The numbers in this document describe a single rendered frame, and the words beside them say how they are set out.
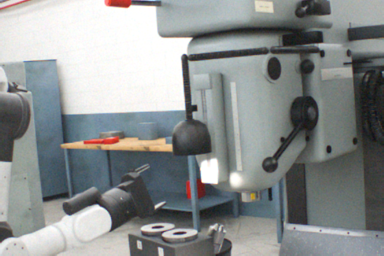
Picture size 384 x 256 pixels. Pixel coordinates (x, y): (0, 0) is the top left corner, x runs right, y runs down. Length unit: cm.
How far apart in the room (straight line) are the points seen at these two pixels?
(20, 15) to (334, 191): 848
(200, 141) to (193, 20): 24
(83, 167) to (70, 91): 109
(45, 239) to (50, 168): 732
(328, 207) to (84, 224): 66
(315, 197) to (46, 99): 715
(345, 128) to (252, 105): 31
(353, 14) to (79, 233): 82
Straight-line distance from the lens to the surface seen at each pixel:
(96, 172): 839
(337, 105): 133
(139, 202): 147
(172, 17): 119
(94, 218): 133
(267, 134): 115
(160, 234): 154
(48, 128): 855
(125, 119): 777
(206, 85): 113
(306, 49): 112
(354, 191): 156
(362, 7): 153
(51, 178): 860
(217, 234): 161
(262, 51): 102
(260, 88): 114
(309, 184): 162
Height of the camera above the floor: 154
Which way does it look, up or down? 3 degrees down
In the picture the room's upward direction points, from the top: 5 degrees counter-clockwise
